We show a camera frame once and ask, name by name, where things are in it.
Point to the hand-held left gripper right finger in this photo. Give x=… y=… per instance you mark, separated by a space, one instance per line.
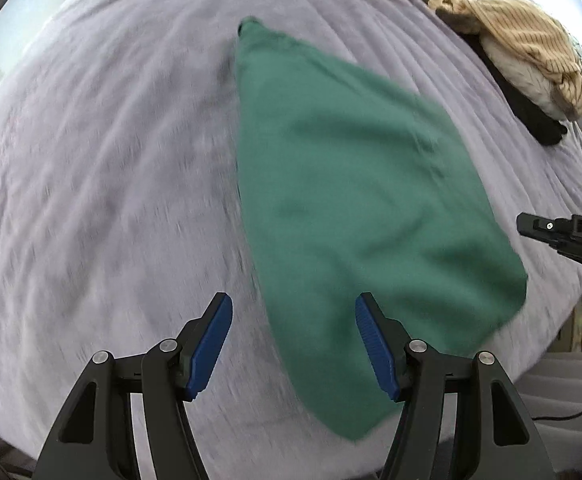
x=373 y=345

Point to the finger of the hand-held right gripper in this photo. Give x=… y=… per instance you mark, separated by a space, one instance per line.
x=541 y=227

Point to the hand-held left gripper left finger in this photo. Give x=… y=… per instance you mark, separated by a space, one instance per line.
x=211 y=345

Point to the green shirt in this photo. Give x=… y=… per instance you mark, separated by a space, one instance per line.
x=351 y=200

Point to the black garment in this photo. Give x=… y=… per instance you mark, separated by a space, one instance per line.
x=531 y=115

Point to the beige pleated garment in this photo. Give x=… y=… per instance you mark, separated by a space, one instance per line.
x=526 y=80

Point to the lavender bed blanket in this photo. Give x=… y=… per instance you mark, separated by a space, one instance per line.
x=111 y=185

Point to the cream striped garment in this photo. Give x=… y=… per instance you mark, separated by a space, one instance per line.
x=531 y=35

